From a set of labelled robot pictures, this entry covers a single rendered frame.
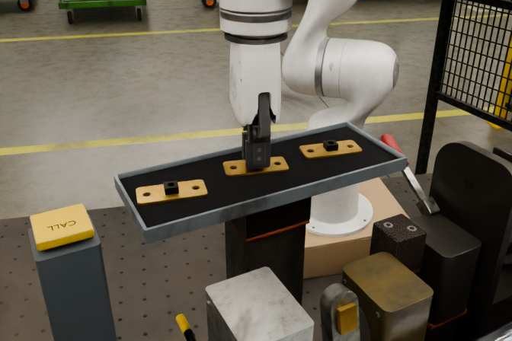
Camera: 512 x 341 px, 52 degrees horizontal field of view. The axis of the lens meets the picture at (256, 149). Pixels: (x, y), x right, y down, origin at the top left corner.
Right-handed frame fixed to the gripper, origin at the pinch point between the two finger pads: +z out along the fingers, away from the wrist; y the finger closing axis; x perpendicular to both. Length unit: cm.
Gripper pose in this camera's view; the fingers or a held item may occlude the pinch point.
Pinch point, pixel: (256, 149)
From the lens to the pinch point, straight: 69.0
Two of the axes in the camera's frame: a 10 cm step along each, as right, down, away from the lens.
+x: 9.8, -0.9, 1.7
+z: 0.0, 8.9, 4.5
